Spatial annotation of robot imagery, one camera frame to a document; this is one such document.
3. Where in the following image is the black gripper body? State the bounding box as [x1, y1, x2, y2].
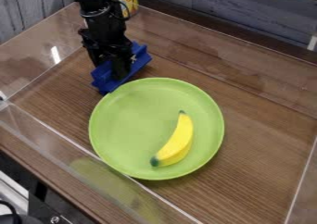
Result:
[79, 8, 132, 56]

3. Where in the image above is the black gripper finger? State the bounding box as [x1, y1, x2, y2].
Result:
[84, 44, 110, 67]
[110, 52, 132, 80]

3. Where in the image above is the blue plastic block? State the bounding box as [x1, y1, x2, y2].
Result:
[91, 42, 153, 94]

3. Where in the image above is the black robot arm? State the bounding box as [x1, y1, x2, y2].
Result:
[75, 0, 132, 80]

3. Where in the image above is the green round plate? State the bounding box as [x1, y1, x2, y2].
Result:
[88, 78, 225, 180]

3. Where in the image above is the yellow toy banana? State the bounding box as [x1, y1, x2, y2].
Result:
[150, 110, 194, 168]

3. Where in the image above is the clear acrylic enclosure wall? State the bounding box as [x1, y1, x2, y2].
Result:
[0, 5, 317, 224]

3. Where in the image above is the black cable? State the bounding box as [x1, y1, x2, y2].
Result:
[0, 200, 23, 224]

